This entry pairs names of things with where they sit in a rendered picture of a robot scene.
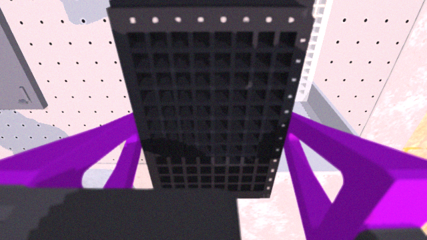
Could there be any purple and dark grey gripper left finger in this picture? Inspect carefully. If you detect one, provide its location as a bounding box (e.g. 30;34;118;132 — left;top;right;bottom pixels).
0;113;142;188

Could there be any grey perforated base plate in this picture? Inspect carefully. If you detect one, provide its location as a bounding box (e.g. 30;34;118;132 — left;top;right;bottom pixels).
0;0;427;159

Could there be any white well plate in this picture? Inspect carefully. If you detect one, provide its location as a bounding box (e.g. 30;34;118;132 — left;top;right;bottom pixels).
295;0;333;101

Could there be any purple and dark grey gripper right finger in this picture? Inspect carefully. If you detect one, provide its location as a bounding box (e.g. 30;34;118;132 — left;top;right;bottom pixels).
284;112;427;240

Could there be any black well plate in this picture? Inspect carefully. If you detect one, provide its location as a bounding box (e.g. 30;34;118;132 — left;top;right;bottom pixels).
106;0;315;199

